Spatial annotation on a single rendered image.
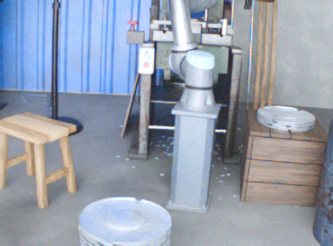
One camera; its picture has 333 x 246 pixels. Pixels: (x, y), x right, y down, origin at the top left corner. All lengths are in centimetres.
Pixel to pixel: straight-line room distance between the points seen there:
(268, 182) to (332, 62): 221
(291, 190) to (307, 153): 20
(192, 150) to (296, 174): 51
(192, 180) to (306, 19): 238
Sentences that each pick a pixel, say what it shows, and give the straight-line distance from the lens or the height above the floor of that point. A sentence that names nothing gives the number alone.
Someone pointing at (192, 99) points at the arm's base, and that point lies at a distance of 177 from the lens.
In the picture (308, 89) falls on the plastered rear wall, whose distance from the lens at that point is 401.
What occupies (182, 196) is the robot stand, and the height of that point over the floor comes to 6.
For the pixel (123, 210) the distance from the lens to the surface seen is 140.
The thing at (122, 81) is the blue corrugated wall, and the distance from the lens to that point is 380.
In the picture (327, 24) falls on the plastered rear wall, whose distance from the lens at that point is 398.
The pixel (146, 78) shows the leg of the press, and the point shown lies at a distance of 233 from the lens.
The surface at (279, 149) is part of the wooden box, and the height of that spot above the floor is 28.
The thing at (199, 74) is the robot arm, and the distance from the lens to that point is 176.
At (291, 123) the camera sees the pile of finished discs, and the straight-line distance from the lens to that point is 198.
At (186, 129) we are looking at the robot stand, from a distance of 179.
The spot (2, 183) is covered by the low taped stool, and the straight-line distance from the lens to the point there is 211.
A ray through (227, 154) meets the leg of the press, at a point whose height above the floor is 5.
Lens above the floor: 92
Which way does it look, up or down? 17 degrees down
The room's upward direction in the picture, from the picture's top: 3 degrees clockwise
